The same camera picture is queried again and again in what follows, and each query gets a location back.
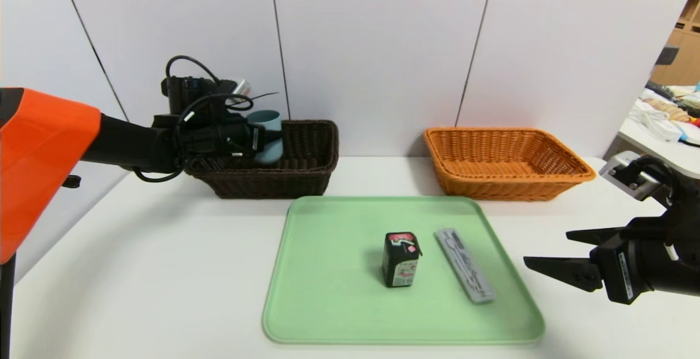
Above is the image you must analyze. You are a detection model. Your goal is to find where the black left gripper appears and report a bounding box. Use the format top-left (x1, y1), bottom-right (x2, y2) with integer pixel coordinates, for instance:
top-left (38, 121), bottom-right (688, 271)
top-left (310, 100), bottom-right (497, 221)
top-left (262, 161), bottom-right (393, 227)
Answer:
top-left (219, 123), bottom-right (283, 154)

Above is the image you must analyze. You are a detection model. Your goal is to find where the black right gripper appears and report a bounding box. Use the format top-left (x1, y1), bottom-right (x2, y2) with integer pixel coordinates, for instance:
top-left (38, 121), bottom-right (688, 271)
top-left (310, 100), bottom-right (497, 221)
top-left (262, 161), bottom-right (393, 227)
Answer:
top-left (523, 216), bottom-right (700, 305)

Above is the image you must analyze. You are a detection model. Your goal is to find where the blue plastic cup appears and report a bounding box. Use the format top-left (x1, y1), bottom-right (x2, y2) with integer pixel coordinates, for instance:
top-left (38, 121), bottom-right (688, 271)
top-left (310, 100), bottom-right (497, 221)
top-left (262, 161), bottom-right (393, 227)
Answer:
top-left (246, 110), bottom-right (284, 165)

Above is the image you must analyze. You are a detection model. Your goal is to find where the clear plastic cutlery case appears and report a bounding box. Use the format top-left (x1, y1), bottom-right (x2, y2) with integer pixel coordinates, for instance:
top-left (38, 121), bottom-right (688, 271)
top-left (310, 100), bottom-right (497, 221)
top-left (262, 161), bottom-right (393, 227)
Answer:
top-left (435, 228), bottom-right (496, 304)

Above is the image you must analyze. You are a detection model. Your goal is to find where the small black food carton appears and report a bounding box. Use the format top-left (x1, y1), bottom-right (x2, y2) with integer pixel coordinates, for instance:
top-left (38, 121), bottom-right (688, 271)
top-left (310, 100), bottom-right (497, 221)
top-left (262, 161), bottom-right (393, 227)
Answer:
top-left (382, 231), bottom-right (422, 288)

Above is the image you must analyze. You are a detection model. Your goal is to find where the dark brown wicker basket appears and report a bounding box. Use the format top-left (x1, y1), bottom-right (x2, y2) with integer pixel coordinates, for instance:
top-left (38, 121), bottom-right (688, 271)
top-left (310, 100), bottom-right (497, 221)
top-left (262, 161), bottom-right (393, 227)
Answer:
top-left (185, 120), bottom-right (340, 200)

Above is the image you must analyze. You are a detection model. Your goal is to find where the orange wicker basket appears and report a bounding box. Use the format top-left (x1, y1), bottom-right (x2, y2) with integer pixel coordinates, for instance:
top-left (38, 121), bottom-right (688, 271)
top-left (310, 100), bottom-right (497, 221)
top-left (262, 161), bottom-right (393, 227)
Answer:
top-left (424, 127), bottom-right (596, 202)

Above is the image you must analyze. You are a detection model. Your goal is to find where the white background table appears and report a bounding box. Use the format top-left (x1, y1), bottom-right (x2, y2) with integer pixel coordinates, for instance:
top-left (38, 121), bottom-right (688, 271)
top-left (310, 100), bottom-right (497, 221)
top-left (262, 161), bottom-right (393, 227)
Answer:
top-left (618, 85), bottom-right (700, 179)

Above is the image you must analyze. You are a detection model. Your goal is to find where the white crumpled cloth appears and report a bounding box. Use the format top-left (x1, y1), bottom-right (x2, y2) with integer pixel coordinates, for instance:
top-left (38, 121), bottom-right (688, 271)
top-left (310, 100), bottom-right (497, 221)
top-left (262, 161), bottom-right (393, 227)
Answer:
top-left (629, 99), bottom-right (684, 142)

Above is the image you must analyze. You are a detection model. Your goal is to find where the beige knitted cloth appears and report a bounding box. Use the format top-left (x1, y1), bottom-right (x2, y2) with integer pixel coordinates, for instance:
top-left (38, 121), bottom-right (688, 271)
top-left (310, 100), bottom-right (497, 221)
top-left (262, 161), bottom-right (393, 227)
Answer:
top-left (645, 99), bottom-right (692, 124)

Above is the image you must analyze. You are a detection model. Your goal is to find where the green plastic tray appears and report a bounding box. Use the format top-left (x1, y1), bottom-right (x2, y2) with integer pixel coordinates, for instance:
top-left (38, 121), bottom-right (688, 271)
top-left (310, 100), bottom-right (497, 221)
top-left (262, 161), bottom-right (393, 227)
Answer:
top-left (262, 195), bottom-right (545, 345)

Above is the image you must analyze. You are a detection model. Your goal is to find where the wooden shelf unit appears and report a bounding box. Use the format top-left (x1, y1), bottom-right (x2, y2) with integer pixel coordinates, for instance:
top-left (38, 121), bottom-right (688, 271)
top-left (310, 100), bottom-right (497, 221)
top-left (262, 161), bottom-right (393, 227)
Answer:
top-left (651, 0), bottom-right (700, 87)

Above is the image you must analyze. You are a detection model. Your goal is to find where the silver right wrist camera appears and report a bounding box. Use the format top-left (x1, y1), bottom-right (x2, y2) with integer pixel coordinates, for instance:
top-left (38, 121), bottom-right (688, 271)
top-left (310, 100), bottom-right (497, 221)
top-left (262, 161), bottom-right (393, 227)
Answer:
top-left (599, 151), bottom-right (662, 202)

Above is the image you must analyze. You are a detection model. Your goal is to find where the black left camera cable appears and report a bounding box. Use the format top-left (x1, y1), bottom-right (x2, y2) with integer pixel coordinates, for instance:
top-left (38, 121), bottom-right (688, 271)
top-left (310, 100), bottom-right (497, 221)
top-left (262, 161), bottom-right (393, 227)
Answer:
top-left (134, 55), bottom-right (256, 183)

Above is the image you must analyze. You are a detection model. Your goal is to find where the black camera cable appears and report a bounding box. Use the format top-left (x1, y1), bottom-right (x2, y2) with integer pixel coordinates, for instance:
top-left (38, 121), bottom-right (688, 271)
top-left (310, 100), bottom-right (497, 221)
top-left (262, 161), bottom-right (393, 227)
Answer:
top-left (134, 55), bottom-right (256, 183)
top-left (621, 155), bottom-right (681, 206)

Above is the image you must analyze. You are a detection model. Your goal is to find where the black right camera cable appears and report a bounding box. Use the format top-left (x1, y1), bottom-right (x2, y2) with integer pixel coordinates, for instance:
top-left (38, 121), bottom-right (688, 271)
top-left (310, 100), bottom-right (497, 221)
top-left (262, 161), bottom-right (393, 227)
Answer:
top-left (621, 155), bottom-right (681, 206)

